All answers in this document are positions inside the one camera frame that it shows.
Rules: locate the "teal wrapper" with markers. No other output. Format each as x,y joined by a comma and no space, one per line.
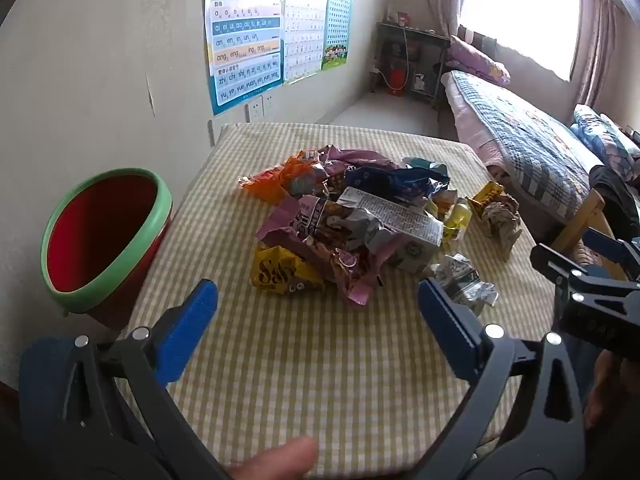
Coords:
425,164

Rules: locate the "person's left hand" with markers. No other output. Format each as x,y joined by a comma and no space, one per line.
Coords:
275,462

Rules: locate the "yellow checkered tablecloth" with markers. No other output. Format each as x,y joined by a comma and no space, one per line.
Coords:
300,370

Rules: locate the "crumpled silver wrapper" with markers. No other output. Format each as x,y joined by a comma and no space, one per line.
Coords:
462,282

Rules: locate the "small yellow brown wrapper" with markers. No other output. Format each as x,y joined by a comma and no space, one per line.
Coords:
487,197

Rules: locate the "orange snack wrapper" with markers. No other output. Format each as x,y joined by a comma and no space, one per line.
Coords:
272,180

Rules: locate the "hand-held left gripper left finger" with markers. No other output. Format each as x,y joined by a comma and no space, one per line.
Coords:
192,327

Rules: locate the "red bucket with green rim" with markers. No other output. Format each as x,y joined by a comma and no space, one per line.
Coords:
100,240

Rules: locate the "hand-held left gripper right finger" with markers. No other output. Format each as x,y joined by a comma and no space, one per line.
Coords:
450,327

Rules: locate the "pink crumpled wrapper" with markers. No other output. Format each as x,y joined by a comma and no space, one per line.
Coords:
280,225

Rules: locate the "small yellow bottle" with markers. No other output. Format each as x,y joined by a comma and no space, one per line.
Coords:
457,220

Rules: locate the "blue snack wrapper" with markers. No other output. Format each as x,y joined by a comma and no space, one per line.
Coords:
390,180

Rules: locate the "yellow snack wrapper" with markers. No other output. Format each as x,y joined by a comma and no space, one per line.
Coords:
277,270

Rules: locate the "purple pillow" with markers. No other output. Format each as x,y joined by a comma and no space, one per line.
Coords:
475,57

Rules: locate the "white milk carton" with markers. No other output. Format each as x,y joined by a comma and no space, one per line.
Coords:
405,222

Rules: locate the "window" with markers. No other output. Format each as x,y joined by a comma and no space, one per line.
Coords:
520,10

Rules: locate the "white wall socket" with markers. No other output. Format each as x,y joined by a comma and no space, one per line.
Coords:
254,111
268,102

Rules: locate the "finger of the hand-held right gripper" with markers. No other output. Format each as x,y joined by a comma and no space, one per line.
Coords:
605,245
560,262

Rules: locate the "dark clothing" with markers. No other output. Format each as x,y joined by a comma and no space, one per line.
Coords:
617,195

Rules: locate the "wooden chair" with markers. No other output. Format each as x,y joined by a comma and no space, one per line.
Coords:
580,220

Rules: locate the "blue floral pillow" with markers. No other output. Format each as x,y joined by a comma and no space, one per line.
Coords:
605,135

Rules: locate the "white chart wall poster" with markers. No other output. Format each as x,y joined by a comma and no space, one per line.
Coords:
305,25

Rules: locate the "red container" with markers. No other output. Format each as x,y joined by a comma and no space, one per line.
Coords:
397,82

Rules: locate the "purple-pink foil wrapper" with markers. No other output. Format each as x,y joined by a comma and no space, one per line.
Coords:
360,157

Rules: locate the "blue plaid quilt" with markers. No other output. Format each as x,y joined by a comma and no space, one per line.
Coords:
535,145

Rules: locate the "crumpled paper ball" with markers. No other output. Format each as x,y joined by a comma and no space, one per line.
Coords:
502,225

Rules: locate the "large blue-bordered letter poster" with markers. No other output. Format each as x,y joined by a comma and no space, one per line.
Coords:
245,35

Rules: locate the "pink bed sheet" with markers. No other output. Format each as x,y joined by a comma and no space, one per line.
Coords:
470,125

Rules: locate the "person's right hand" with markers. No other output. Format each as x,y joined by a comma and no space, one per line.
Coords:
612,390

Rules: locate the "dark metal shelf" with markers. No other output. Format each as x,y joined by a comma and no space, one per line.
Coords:
425,45

